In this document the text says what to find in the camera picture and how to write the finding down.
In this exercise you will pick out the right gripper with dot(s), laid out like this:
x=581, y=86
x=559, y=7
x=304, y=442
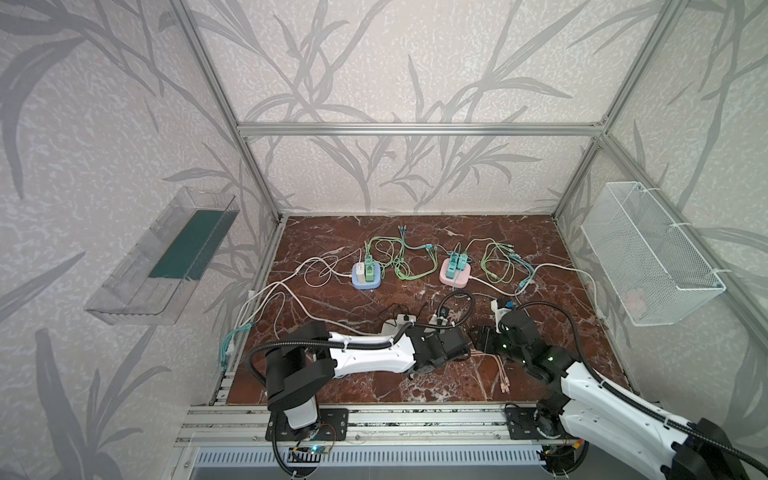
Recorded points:
x=488, y=339

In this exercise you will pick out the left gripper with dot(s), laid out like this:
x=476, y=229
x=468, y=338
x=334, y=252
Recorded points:
x=455, y=342

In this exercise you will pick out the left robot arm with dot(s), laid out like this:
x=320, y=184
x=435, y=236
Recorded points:
x=294, y=369

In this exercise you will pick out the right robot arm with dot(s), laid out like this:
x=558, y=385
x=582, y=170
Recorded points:
x=588, y=406

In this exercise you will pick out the blue power strip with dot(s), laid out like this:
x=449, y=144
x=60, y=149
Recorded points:
x=368, y=286

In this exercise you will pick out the teal charger right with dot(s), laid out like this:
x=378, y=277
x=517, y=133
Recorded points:
x=462, y=261

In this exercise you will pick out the teal charger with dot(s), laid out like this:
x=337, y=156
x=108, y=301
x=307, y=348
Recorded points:
x=462, y=261
x=452, y=263

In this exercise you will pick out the teal charger middle back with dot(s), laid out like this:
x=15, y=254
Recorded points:
x=452, y=263

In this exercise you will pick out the green charger on blue strip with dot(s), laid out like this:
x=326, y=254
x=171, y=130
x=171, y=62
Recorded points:
x=369, y=268

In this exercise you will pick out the white charger on blue strip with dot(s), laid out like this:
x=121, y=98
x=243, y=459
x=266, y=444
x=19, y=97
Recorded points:
x=360, y=272

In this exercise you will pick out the clear plastic tray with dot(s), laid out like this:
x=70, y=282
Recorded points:
x=152, y=285

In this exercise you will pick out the white wire basket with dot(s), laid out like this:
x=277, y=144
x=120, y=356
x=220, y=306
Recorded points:
x=658, y=274

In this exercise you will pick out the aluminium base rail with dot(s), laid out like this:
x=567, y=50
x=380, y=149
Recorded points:
x=368, y=425

